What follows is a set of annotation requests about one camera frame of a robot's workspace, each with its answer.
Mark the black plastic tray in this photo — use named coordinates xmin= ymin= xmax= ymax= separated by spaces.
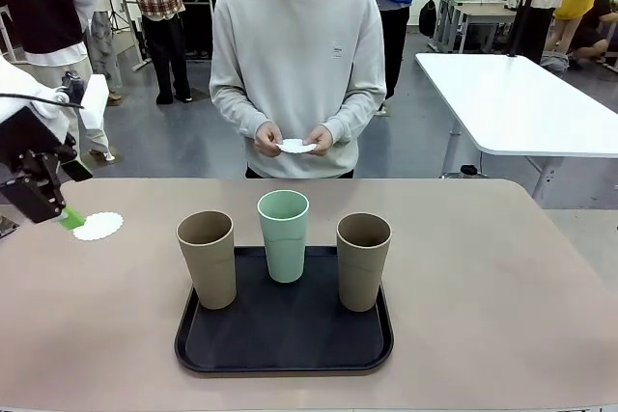
xmin=174 ymin=245 xmax=395 ymax=374

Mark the person's right forearm grey sleeve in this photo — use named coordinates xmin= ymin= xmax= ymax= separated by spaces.
xmin=209 ymin=78 xmax=271 ymax=139

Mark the person's left forearm grey sleeve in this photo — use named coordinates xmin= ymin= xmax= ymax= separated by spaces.
xmin=325 ymin=83 xmax=387 ymax=146

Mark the black tripod stand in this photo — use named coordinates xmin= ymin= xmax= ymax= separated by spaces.
xmin=506 ymin=0 xmax=549 ymax=59

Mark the tall brown cup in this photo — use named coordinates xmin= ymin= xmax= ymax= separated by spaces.
xmin=335 ymin=212 xmax=393 ymax=313
xmin=175 ymin=210 xmax=238 ymax=311

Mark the white table with grey legs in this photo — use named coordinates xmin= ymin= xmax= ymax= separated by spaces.
xmin=414 ymin=52 xmax=618 ymax=201

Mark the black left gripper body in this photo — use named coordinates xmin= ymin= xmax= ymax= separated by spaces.
xmin=0 ymin=103 xmax=68 ymax=167

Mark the black hanging bag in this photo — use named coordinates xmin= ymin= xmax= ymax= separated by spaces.
xmin=418 ymin=0 xmax=438 ymax=38

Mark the person in grey sweatshirt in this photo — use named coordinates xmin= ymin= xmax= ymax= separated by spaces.
xmin=209 ymin=0 xmax=387 ymax=179

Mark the person's right hand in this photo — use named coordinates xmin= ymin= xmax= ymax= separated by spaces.
xmin=253 ymin=120 xmax=286 ymax=158

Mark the person's left hand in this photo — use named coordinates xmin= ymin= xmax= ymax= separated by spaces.
xmin=302 ymin=124 xmax=335 ymax=157

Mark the grey workbench desk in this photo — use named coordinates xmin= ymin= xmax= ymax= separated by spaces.
xmin=432 ymin=0 xmax=518 ymax=54

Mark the white scalloped paper coaster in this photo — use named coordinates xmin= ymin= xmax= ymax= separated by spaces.
xmin=71 ymin=210 xmax=125 ymax=242
xmin=275 ymin=138 xmax=319 ymax=154

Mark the person in patterned grey skirt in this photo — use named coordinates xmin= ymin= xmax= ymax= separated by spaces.
xmin=71 ymin=0 xmax=125 ymax=104

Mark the tall pale green cup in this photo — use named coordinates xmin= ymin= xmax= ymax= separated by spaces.
xmin=256 ymin=189 xmax=310 ymax=284

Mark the dark patterned board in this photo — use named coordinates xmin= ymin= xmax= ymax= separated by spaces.
xmin=0 ymin=213 xmax=21 ymax=239

